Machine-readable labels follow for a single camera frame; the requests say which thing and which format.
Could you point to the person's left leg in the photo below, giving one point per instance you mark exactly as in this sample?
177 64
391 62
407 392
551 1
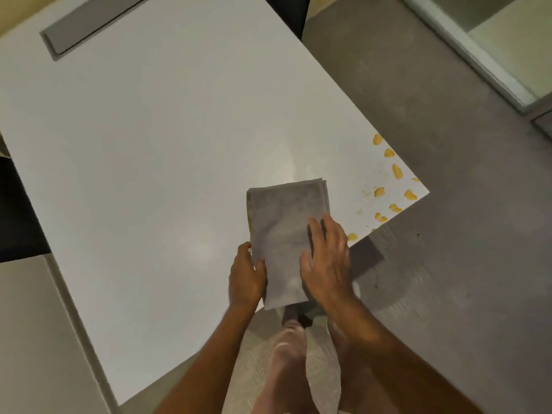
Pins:
282 366

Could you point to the person's right leg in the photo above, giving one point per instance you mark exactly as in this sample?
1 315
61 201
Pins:
351 375

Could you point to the person's right hand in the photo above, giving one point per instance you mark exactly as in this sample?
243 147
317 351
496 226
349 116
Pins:
330 271

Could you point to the group of yellow smears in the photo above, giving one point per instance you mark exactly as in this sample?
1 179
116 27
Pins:
396 171

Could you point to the person's left hand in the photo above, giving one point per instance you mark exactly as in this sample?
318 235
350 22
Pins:
245 282

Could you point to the person's leg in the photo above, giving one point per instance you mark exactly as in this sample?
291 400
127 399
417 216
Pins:
282 366
351 375

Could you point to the person's left forearm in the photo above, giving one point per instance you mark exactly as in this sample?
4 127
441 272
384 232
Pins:
207 362

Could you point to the grey cloth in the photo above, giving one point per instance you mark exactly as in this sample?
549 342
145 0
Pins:
287 237

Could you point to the person's right middle finger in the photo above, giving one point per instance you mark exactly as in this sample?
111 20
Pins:
328 230

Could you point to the person's left thumb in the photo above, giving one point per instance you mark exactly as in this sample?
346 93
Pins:
260 266

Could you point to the person's right thumb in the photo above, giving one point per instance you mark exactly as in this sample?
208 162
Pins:
305 265

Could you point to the person's right forearm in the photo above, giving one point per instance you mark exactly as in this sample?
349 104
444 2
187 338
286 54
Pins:
388 362

